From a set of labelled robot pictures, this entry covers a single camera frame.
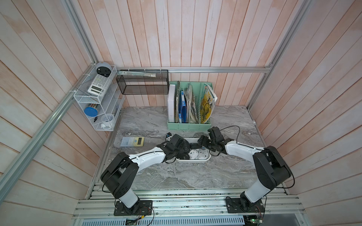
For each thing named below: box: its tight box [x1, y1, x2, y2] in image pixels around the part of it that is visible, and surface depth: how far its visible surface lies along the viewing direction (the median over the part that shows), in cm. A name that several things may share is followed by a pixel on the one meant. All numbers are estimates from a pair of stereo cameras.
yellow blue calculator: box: [120, 136, 145, 147], surface depth 100 cm
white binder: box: [167, 84, 176, 123], surface depth 97 cm
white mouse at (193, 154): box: [187, 149, 199, 160], surface depth 92 cm
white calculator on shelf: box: [87, 73, 111, 97], surface depth 79 cm
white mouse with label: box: [197, 146, 209, 161], surface depth 92 cm
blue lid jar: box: [83, 106, 99, 117], surface depth 79 cm
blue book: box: [180, 90, 188, 124], surface depth 100 cm
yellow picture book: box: [199, 83, 218, 124], surface depth 101 cm
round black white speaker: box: [95, 61, 112, 78], surface depth 83 cm
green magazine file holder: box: [166, 80, 214, 130], surface depth 103 cm
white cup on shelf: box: [100, 113, 115, 130], surface depth 93 cm
